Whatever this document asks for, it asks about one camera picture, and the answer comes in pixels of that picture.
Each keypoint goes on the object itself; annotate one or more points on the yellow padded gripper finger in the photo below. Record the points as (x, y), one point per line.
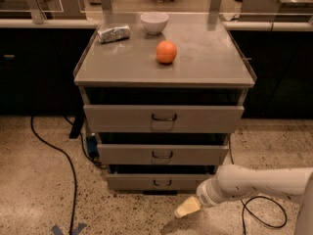
(189, 206)

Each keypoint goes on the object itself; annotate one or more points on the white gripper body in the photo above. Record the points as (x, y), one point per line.
(206, 195)

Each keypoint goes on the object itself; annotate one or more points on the grey bottom drawer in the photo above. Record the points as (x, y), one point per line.
(155, 182)

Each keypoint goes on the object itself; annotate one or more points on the grey drawer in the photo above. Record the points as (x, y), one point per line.
(153, 118)
(155, 182)
(126, 154)

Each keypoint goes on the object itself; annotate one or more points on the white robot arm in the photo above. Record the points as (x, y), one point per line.
(233, 182)

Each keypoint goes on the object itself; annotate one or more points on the grey middle drawer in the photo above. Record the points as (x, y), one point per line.
(126, 154)

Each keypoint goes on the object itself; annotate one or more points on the grey drawer cabinet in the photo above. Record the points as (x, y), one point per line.
(208, 71)

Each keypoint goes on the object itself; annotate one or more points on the grey top drawer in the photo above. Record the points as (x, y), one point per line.
(153, 118)

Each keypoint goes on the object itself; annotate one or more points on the blue power adapter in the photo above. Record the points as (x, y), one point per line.
(91, 144)

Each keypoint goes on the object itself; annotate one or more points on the orange fruit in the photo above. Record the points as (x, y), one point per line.
(166, 52)

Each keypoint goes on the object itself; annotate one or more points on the white bowl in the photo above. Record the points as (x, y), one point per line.
(154, 22)

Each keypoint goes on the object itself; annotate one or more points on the silver snack bag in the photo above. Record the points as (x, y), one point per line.
(112, 34)

